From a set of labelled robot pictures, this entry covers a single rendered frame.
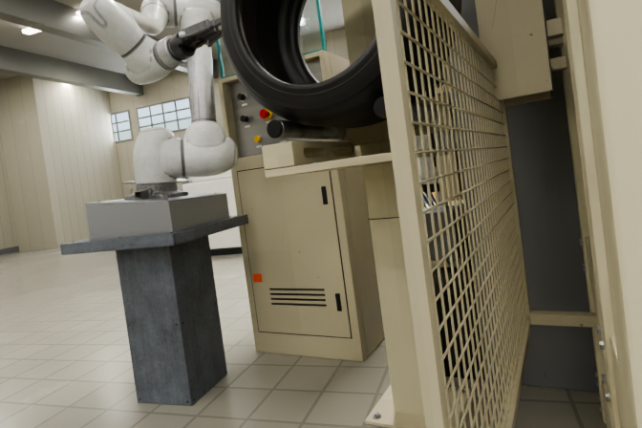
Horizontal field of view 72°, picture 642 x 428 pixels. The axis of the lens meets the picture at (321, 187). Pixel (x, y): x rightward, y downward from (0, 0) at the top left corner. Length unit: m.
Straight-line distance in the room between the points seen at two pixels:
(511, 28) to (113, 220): 1.39
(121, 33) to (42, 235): 9.68
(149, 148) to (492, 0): 1.25
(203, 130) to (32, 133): 9.30
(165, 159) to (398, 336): 1.06
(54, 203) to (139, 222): 9.12
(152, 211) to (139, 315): 0.44
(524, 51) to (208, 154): 1.16
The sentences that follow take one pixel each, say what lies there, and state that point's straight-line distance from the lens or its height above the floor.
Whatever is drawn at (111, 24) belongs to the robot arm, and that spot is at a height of 1.27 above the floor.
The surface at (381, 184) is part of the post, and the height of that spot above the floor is 0.72.
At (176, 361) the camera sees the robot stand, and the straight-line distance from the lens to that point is 1.82.
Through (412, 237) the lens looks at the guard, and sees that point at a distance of 0.41.
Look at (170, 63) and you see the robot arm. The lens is 1.45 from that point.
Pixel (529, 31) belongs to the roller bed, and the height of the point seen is 1.05.
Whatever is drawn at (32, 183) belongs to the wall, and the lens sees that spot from 11.04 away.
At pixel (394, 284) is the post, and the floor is 0.42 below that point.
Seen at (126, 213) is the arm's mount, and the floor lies 0.73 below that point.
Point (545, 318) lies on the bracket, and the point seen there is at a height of 0.33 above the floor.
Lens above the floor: 0.77
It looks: 2 degrees down
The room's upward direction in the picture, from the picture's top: 8 degrees counter-clockwise
